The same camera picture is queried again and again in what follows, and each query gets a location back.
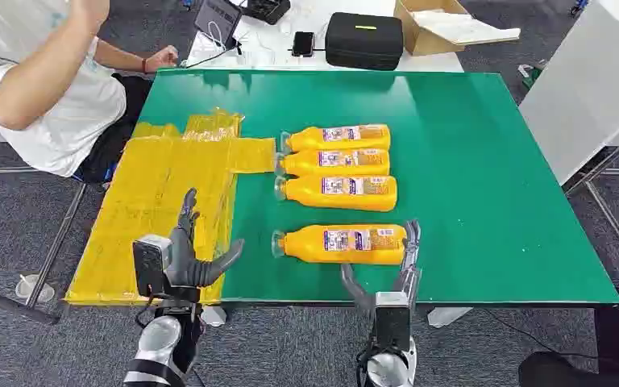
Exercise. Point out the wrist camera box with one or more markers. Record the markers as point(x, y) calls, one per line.
point(392, 320)
point(149, 264)

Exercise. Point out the black phone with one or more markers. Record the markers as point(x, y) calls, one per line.
point(303, 44)

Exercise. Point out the green table mat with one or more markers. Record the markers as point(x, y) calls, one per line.
point(448, 187)

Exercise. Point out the yellow sheet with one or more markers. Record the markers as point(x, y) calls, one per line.
point(144, 181)

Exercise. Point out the black device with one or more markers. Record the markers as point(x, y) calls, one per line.
point(267, 9)

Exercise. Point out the white panel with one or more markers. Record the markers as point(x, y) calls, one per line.
point(587, 91)

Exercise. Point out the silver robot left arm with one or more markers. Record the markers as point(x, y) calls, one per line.
point(157, 342)

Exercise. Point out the person's left hand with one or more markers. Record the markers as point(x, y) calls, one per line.
point(161, 57)

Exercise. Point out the white table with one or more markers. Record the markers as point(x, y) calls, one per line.
point(267, 53)

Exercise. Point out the black zip case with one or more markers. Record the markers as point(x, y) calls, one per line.
point(363, 45)

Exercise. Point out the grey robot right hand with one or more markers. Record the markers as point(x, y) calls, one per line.
point(412, 256)

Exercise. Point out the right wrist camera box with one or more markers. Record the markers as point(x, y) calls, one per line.
point(392, 320)

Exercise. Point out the open cardboard box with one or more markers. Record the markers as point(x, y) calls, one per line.
point(421, 40)

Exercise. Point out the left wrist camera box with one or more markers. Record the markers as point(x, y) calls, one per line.
point(149, 264)

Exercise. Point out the metal frame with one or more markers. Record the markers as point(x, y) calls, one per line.
point(56, 240)
point(608, 213)

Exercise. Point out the green and white object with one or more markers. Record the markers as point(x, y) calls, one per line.
point(531, 75)

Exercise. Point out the white table foot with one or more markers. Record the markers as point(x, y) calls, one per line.
point(445, 316)
point(213, 316)

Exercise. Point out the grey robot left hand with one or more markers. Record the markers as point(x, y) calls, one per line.
point(184, 264)

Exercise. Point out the orange drink bottle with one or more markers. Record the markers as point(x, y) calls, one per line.
point(304, 193)
point(301, 164)
point(304, 247)
point(304, 141)

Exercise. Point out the person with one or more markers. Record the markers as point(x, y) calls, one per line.
point(69, 117)

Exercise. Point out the clear plastic cup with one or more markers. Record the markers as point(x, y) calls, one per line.
point(34, 289)

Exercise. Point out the white sheet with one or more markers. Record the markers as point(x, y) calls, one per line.
point(464, 28)

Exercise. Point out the dark tablet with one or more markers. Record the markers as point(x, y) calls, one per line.
point(217, 18)

